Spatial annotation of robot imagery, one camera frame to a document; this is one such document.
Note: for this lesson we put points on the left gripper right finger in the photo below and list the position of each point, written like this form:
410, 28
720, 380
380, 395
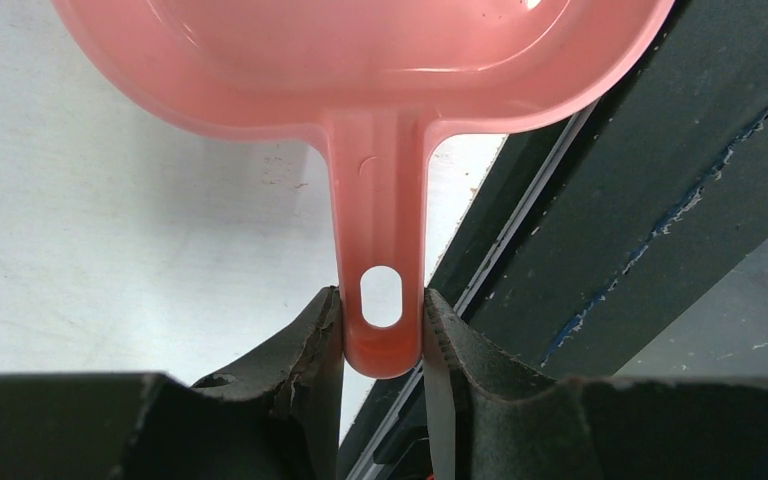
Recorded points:
476, 395

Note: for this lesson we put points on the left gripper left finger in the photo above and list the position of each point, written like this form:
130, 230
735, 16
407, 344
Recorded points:
284, 396

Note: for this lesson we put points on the pink plastic dustpan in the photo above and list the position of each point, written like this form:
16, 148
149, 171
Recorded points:
375, 87

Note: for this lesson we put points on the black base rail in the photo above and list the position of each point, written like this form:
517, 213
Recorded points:
645, 202

